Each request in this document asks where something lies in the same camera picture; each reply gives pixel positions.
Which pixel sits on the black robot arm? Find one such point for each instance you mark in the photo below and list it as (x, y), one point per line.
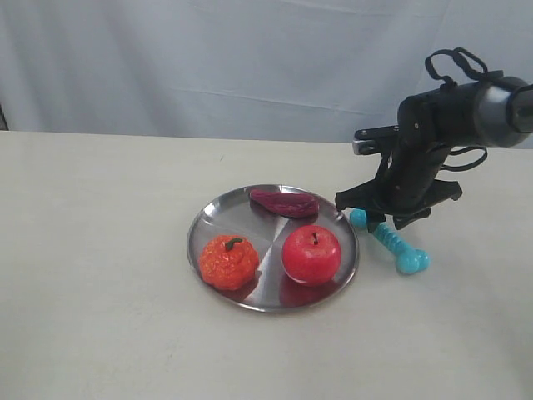
(430, 127)

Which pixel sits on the round stainless steel plate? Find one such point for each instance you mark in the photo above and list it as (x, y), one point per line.
(271, 290)

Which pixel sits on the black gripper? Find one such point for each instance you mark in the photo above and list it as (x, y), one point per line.
(405, 186)

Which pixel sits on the turquoise toy bone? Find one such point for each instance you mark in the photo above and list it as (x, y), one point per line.
(408, 260)

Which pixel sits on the orange toy pumpkin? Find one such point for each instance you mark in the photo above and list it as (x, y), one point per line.
(228, 262)

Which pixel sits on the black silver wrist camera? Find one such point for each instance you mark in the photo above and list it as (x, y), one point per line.
(377, 140)

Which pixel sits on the purple toy sweet potato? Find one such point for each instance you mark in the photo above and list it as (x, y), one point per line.
(286, 204)

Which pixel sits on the white backdrop cloth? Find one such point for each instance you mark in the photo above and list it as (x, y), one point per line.
(283, 70)

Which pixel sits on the red toy apple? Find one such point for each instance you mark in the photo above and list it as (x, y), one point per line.
(311, 255)

